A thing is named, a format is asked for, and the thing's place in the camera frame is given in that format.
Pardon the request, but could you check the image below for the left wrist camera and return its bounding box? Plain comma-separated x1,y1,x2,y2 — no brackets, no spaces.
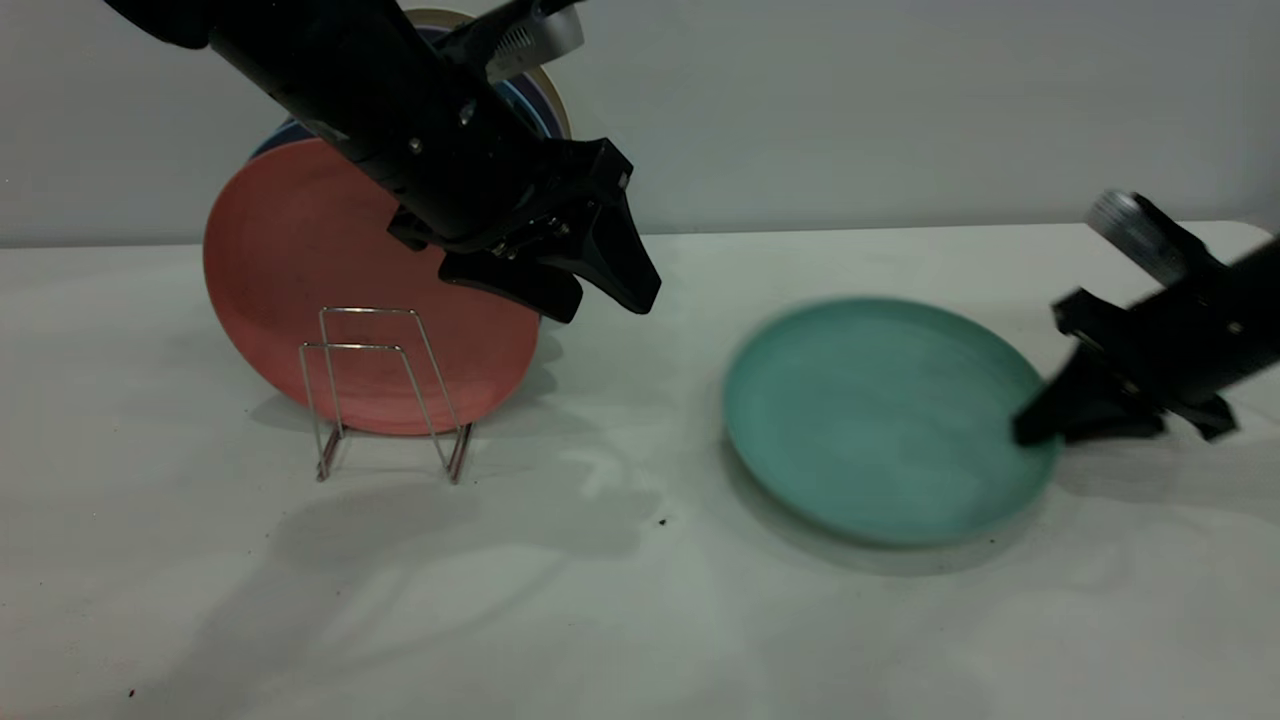
440,0,584,83

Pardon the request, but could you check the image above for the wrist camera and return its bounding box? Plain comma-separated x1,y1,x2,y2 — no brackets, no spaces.
440,0,584,83
1086,190,1226,291

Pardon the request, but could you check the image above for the beige plate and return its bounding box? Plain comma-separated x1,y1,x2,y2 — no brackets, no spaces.
405,8,574,141

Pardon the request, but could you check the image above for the green plate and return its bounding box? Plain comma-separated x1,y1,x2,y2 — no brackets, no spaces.
722,297,1063,548

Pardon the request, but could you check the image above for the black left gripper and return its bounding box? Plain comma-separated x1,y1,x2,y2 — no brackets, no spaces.
388,110,663,324

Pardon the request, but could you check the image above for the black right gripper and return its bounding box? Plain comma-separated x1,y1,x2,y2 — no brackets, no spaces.
1012,270,1251,446

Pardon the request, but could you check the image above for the blue plate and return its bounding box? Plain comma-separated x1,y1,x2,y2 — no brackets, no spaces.
250,118,323,161

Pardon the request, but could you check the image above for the metal wire plate rack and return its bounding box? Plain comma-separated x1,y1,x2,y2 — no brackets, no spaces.
300,307,475,487

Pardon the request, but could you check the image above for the pink plate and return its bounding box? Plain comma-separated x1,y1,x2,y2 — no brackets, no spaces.
203,138,542,437

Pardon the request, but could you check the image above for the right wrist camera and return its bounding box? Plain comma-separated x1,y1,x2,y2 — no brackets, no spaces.
1086,190,1226,291

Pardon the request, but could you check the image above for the dark purple plate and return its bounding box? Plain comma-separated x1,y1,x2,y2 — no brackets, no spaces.
515,75,566,139

